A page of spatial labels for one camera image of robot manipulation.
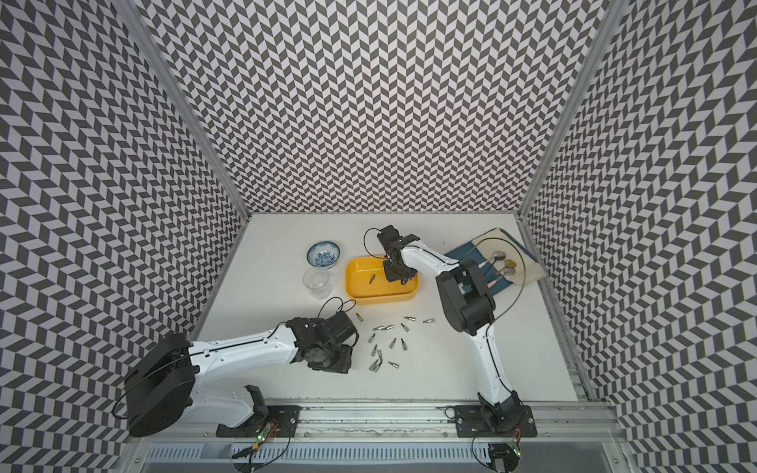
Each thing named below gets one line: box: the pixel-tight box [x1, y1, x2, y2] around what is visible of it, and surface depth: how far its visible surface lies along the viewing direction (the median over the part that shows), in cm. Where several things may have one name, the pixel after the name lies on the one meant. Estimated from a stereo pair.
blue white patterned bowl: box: [306, 240, 342, 270], surface depth 106 cm
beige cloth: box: [472, 227, 548, 285], surface depth 107 cm
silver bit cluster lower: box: [368, 348, 384, 374], surface depth 84 cm
